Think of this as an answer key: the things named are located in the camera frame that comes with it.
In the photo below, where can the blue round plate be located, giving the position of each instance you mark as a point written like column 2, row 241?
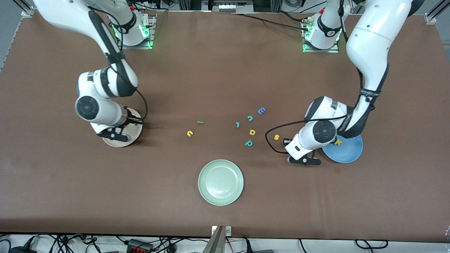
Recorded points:
column 348, row 154

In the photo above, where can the black power strip red switches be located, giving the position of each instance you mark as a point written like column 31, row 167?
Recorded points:
column 140, row 245

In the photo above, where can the grey box with white connector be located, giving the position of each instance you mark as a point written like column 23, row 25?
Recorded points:
column 226, row 7

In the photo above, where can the aluminium frame profile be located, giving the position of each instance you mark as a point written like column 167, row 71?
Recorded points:
column 26, row 10
column 434, row 14

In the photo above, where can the brown table cover mat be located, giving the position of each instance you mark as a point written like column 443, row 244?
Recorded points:
column 70, row 193

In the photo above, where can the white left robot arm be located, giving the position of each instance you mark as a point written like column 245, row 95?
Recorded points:
column 372, row 38

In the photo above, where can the blue foam letter E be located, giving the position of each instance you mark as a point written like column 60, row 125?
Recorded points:
column 261, row 111

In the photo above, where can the pale green round plate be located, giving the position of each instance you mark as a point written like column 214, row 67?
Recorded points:
column 220, row 182

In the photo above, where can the aluminium camera post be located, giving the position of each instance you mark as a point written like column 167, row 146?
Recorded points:
column 216, row 242

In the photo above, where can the white mounting bracket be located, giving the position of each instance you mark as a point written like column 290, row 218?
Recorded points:
column 228, row 230

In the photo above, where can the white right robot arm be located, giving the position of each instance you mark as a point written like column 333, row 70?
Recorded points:
column 63, row 14

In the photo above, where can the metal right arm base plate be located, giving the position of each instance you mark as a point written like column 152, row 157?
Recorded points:
column 137, row 47

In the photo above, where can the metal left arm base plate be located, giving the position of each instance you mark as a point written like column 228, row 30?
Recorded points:
column 320, row 51

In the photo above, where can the beige round plate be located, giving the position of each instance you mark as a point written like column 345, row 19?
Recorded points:
column 132, row 136

